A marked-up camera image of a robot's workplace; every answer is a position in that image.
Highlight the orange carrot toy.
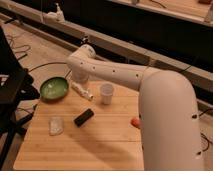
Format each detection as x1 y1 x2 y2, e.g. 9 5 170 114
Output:
130 118 140 129

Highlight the white plastic bottle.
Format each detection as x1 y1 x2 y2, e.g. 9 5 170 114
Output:
71 82 93 101

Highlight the white device on rail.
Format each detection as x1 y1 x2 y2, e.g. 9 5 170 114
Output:
44 3 65 22

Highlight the clear crumpled plastic piece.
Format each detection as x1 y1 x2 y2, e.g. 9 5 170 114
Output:
49 117 64 136

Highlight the black rectangular block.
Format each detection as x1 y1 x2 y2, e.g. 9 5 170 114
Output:
74 109 94 127

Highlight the green ceramic bowl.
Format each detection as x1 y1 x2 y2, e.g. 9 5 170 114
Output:
40 77 69 101

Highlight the black floor cable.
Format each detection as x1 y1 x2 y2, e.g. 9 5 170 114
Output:
28 61 72 79

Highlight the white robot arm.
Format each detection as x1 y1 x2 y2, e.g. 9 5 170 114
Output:
67 45 204 171

